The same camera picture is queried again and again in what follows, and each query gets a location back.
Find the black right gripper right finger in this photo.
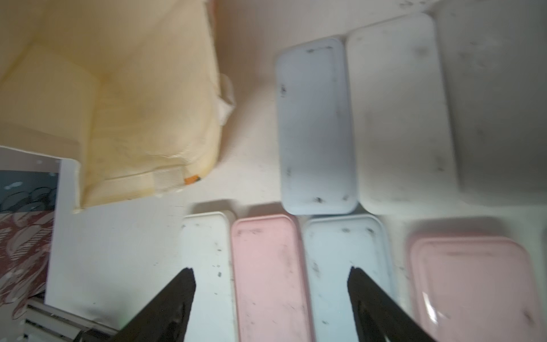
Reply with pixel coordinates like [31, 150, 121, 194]
[347, 266, 434, 342]

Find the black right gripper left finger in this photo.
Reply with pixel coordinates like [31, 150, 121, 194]
[111, 268, 197, 342]

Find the white pencil case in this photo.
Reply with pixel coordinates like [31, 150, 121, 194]
[180, 211, 239, 341]
[346, 13, 459, 215]

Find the pink pencil case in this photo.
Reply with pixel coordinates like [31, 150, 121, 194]
[231, 215, 313, 341]

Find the light blue pencil case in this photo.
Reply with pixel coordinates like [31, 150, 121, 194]
[275, 36, 358, 215]

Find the cream canvas tote bag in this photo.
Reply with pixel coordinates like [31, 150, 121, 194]
[1, 1, 235, 209]

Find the cream pencil case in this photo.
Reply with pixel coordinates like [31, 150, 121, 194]
[434, 1, 546, 206]

